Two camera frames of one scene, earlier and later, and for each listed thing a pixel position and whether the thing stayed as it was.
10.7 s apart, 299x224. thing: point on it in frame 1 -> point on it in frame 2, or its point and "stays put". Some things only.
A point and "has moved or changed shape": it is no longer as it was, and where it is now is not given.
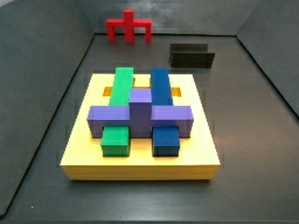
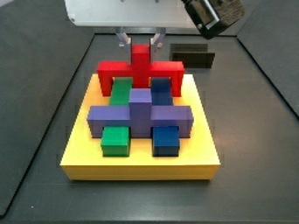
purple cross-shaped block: (140, 116) stays put
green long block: (115, 137) stays put
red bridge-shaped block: (128, 23) has moved or changed shape
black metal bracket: (191, 56) stays put
